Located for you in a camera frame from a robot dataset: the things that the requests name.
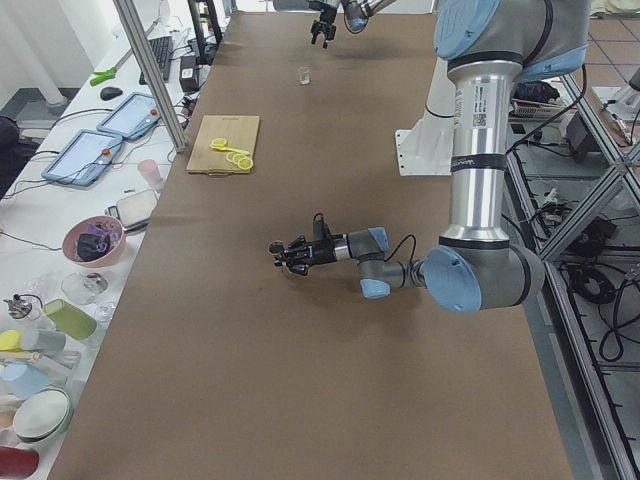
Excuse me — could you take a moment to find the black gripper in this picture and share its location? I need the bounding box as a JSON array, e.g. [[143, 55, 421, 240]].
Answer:
[[308, 0, 341, 48], [281, 213, 348, 276]]

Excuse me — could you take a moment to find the steel double jigger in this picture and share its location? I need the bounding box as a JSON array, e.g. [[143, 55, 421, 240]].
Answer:
[[268, 241, 287, 267]]

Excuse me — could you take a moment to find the small clear glass cup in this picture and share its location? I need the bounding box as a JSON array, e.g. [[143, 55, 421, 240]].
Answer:
[[297, 66, 311, 86]]

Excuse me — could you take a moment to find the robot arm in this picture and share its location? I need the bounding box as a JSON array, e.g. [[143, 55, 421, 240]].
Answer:
[[269, 1, 590, 312], [308, 0, 394, 49]]

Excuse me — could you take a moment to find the pink cup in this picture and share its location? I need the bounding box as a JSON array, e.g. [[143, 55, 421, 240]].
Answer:
[[137, 159, 164, 190]]

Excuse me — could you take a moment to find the green cup lying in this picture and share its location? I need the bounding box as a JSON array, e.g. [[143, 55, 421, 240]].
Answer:
[[43, 299, 97, 341]]

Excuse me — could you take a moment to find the light blue cup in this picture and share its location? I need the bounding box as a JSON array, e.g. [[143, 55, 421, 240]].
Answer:
[[1, 362, 50, 400]]

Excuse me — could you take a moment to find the wooden cutting board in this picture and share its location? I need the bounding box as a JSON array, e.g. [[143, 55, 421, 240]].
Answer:
[[186, 115, 260, 176]]

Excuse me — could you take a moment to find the black keyboard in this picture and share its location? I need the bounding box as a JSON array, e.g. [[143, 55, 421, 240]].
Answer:
[[148, 36, 173, 82]]

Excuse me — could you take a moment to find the kitchen scale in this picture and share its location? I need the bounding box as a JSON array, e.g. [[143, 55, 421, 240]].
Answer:
[[105, 189, 159, 233]]

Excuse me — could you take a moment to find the blue tablet far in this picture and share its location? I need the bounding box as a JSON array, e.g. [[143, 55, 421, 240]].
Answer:
[[96, 92, 160, 140]]

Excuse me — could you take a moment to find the blue tablet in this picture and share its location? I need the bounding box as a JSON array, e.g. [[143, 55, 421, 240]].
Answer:
[[41, 129, 124, 187], [96, 92, 160, 140]]

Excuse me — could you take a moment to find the pink bowl with items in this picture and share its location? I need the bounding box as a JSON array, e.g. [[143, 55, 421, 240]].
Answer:
[[62, 215, 126, 268]]

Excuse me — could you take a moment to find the wine glass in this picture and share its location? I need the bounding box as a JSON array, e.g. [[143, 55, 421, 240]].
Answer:
[[61, 272, 116, 325]]

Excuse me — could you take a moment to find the black computer mouse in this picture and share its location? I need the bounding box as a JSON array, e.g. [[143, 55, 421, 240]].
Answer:
[[100, 86, 123, 101]]

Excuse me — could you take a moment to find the blue tablet near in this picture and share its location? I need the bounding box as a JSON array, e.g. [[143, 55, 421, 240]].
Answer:
[[41, 129, 124, 187]]

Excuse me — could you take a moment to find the white green rim bowl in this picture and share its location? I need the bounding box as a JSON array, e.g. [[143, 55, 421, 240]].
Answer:
[[13, 388, 74, 443]]

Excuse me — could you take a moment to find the red container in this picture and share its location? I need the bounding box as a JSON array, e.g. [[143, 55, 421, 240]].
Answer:
[[0, 446, 39, 479]]

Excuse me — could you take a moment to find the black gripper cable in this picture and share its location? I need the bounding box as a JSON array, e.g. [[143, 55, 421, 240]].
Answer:
[[382, 233, 419, 264]]

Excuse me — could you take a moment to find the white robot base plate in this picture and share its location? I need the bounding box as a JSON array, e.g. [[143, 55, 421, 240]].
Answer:
[[395, 58, 455, 176]]

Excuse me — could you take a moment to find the aluminium frame post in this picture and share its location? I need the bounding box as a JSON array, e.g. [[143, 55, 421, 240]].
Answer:
[[113, 0, 187, 153]]

